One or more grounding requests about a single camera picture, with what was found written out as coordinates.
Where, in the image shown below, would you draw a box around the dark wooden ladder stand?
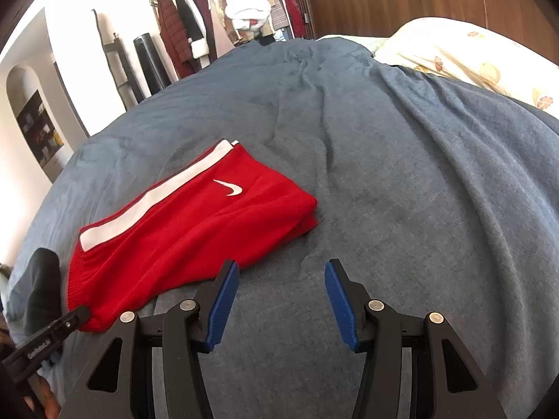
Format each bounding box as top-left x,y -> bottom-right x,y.
91,8 -> 146,112

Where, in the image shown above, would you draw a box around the pale green bed sheet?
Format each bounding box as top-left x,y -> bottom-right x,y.
315,34 -> 389,57

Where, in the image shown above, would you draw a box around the red pants with white stripe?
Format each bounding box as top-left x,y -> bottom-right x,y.
66,139 -> 319,333

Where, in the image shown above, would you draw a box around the arched wall niche shelf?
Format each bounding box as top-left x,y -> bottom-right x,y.
6,65 -> 67,181

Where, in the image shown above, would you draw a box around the blue-grey blanket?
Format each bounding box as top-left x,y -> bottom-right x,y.
0,37 -> 559,419

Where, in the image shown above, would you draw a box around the brown wooden headboard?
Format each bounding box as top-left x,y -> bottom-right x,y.
295,0 -> 559,80

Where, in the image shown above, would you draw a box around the row of hanging clothes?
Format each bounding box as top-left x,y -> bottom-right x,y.
155,0 -> 307,80

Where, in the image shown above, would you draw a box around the dark cloth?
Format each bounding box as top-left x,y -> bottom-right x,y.
24,247 -> 63,333

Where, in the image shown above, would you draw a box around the black cylindrical tower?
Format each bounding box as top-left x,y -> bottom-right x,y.
133,34 -> 172,97

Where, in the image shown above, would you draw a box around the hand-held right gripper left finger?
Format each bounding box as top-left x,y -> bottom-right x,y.
59,259 -> 241,419

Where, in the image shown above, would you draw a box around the cream floral pillow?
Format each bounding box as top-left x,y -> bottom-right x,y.
375,17 -> 559,110

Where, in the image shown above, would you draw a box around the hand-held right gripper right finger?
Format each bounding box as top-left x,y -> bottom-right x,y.
324,258 -> 509,419

